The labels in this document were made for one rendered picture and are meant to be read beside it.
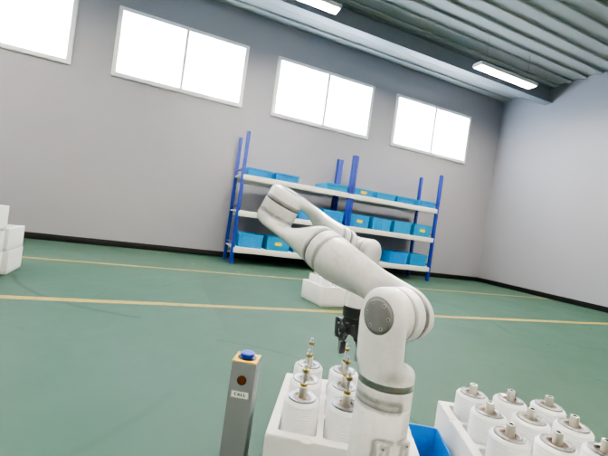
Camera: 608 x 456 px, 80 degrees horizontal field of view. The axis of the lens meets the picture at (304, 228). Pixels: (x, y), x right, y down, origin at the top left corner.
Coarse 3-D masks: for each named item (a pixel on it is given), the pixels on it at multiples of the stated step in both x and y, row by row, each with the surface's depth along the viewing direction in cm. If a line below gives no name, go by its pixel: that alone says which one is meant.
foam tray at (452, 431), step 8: (440, 408) 122; (448, 408) 119; (440, 416) 121; (448, 416) 114; (440, 424) 120; (448, 424) 113; (456, 424) 109; (464, 424) 110; (440, 432) 119; (448, 432) 112; (456, 432) 106; (464, 432) 105; (448, 440) 112; (456, 440) 106; (464, 440) 101; (448, 448) 111; (456, 448) 105; (464, 448) 100; (472, 448) 98; (480, 448) 98
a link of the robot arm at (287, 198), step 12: (276, 192) 87; (288, 192) 87; (288, 204) 87; (300, 204) 89; (312, 204) 94; (312, 216) 94; (324, 216) 95; (336, 228) 98; (348, 228) 103; (348, 240) 100
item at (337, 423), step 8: (328, 408) 96; (336, 408) 94; (328, 416) 95; (336, 416) 93; (344, 416) 92; (328, 424) 95; (336, 424) 93; (344, 424) 92; (328, 432) 94; (336, 432) 93; (344, 432) 92; (336, 440) 93; (344, 440) 92
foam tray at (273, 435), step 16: (288, 384) 121; (320, 400) 113; (272, 416) 99; (320, 416) 103; (272, 432) 92; (288, 432) 93; (320, 432) 95; (272, 448) 91; (288, 448) 91; (304, 448) 90; (320, 448) 90; (336, 448) 90; (416, 448) 94
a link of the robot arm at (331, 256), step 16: (320, 240) 73; (336, 240) 72; (320, 256) 71; (336, 256) 70; (352, 256) 70; (320, 272) 73; (336, 272) 70; (352, 272) 69; (368, 272) 68; (384, 272) 67; (352, 288) 70; (368, 288) 68; (432, 320) 60
